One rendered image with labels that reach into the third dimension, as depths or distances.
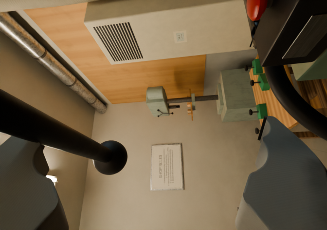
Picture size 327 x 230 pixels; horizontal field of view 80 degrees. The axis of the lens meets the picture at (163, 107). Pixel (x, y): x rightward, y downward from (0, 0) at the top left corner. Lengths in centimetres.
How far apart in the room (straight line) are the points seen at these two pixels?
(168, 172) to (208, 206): 66
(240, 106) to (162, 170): 143
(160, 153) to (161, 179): 35
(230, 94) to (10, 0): 203
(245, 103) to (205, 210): 149
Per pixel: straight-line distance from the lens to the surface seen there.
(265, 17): 21
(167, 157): 295
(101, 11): 165
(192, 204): 291
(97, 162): 21
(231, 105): 218
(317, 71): 26
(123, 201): 308
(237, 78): 234
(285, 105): 34
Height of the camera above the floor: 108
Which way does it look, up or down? 8 degrees up
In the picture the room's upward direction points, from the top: 94 degrees counter-clockwise
